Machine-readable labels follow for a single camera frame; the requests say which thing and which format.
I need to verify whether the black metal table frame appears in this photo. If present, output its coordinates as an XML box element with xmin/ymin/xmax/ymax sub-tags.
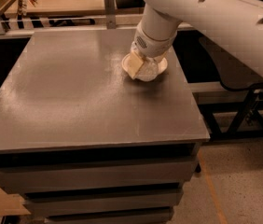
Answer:
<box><xmin>194</xmin><ymin>89</ymin><xmax>263</xmax><ymax>142</ymax></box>

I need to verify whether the white paper bowl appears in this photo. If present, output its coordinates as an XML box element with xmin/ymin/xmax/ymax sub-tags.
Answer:
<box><xmin>121</xmin><ymin>53</ymin><xmax>168</xmax><ymax>75</ymax></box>

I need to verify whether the grey drawer cabinet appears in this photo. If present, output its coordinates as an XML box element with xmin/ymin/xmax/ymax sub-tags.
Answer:
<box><xmin>0</xmin><ymin>30</ymin><xmax>209</xmax><ymax>224</ymax></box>

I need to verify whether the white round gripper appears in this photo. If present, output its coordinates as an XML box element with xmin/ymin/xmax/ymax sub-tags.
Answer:
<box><xmin>125</xmin><ymin>22</ymin><xmax>177</xmax><ymax>79</ymax></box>

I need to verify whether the cardboard piece on floor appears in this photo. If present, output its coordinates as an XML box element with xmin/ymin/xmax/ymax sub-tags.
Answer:
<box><xmin>0</xmin><ymin>188</ymin><xmax>30</xmax><ymax>217</ymax></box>

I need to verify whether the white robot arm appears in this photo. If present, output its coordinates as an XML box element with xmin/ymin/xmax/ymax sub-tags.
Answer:
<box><xmin>122</xmin><ymin>0</ymin><xmax>263</xmax><ymax>81</ymax></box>

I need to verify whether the black chair back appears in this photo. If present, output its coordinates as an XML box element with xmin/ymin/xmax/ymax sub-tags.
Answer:
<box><xmin>199</xmin><ymin>36</ymin><xmax>263</xmax><ymax>91</ymax></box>

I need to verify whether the wooden desk in background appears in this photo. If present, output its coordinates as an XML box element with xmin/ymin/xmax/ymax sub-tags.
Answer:
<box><xmin>26</xmin><ymin>0</ymin><xmax>105</xmax><ymax>17</ymax></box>

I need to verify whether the clear plastic water bottle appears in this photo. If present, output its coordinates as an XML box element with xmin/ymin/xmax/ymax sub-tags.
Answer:
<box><xmin>135</xmin><ymin>59</ymin><xmax>159</xmax><ymax>82</ymax></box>

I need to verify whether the middle metal bracket post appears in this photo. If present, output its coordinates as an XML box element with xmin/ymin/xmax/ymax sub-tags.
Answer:
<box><xmin>104</xmin><ymin>0</ymin><xmax>117</xmax><ymax>29</ymax></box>

